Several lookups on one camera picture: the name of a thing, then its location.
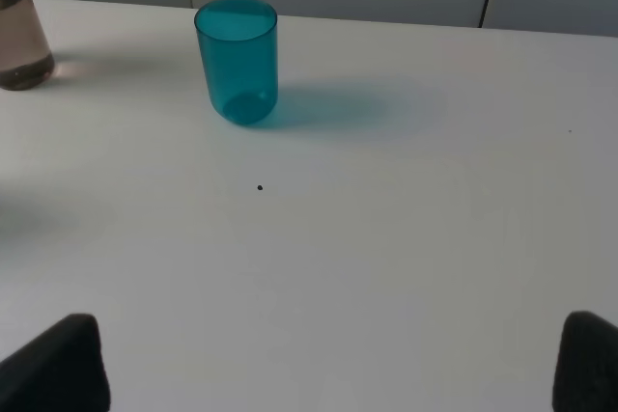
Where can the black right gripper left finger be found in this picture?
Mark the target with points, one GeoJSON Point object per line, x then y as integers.
{"type": "Point", "coordinates": [60, 370]}

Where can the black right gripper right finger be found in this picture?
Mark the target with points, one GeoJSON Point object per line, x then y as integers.
{"type": "Point", "coordinates": [585, 377]}

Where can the teal translucent plastic cup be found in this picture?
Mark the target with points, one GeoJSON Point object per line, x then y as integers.
{"type": "Point", "coordinates": [238, 48]}

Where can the brown translucent water bottle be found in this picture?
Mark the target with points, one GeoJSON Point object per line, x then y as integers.
{"type": "Point", "coordinates": [26, 59]}

